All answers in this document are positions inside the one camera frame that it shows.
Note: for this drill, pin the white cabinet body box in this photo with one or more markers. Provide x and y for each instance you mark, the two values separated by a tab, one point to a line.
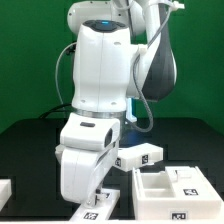
153	199

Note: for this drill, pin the black camera on stand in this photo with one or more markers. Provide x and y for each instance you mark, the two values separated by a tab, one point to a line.
71	50

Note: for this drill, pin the white cabinet top block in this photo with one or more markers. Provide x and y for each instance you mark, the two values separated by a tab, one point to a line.
138	156

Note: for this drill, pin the white cabinet door panel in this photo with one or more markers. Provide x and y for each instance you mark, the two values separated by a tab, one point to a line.
91	213
185	181

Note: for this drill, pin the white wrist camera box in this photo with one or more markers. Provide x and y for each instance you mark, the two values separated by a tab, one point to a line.
89	134

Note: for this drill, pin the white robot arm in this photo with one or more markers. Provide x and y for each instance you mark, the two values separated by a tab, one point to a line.
122	50

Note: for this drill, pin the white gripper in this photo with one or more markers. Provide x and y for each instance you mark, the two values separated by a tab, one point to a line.
82	172

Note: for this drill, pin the white cabinet door panel front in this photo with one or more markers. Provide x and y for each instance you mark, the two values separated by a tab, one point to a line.
91	213

